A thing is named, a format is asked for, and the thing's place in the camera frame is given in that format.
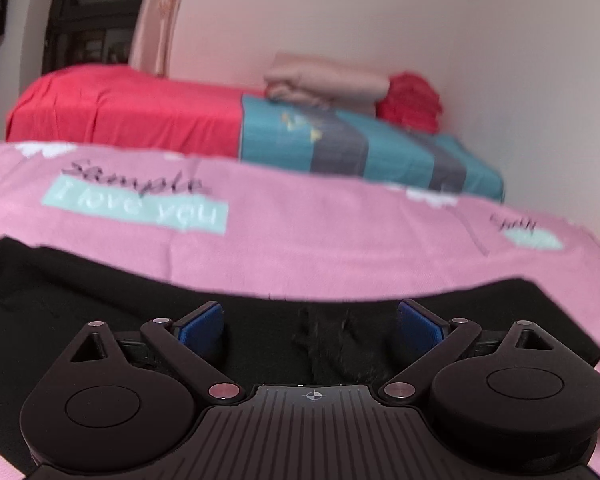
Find folded red cloth stack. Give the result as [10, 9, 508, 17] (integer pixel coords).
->
[376, 72, 443, 134]

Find red covered mattress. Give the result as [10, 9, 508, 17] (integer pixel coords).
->
[5, 64, 242, 158]

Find pink printed bed sheet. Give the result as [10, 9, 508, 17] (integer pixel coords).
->
[0, 138, 600, 480]

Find pink floral curtain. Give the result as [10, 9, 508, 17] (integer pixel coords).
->
[129, 0, 182, 77]

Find black pants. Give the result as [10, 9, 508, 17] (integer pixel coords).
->
[0, 238, 600, 479]

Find folded beige blanket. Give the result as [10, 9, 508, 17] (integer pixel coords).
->
[263, 52, 390, 116]

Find dark window frame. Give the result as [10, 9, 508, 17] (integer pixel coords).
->
[42, 0, 143, 74]

